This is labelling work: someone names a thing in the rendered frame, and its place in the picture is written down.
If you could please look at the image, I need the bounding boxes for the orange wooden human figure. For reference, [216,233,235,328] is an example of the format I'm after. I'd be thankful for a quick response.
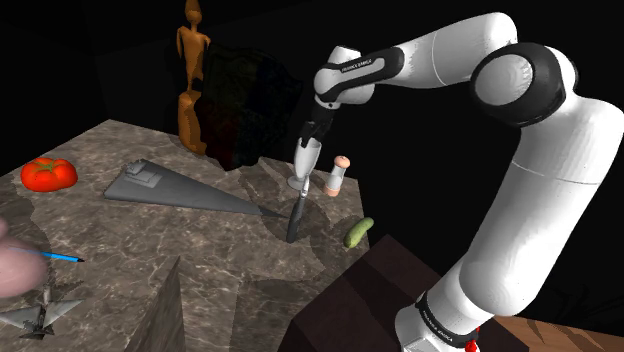
[175,0,212,157]

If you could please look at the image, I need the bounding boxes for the dark grey pen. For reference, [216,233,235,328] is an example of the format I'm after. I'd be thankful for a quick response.
[285,175,312,244]

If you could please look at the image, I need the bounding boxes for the blue pen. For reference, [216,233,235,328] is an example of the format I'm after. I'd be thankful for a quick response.
[8,246,86,264]

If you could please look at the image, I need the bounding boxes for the dark multicoloured blocky object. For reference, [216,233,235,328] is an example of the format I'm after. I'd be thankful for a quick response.
[194,42,305,172]

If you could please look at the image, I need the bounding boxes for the dark maroon robot stand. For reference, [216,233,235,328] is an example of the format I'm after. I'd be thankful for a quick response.
[277,233,530,352]

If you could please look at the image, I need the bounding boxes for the red tomato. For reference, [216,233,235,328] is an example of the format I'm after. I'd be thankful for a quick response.
[19,156,79,193]

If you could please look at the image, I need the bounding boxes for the white stemmed glass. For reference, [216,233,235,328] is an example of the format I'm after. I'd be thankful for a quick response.
[286,137,323,192]

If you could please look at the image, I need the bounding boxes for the grey triangular spaceship model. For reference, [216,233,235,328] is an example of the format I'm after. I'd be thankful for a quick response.
[102,158,290,220]

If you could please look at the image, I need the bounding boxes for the green cucumber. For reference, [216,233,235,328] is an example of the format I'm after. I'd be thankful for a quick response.
[342,216,376,250]

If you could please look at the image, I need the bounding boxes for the white shaker with pink top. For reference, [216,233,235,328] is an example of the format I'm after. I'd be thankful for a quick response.
[322,155,352,198]

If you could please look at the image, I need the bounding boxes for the grey spiky winged model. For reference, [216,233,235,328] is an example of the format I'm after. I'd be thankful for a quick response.
[0,276,86,341]

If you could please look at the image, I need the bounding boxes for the pale pink rounded object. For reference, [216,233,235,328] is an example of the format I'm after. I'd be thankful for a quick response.
[0,218,50,300]

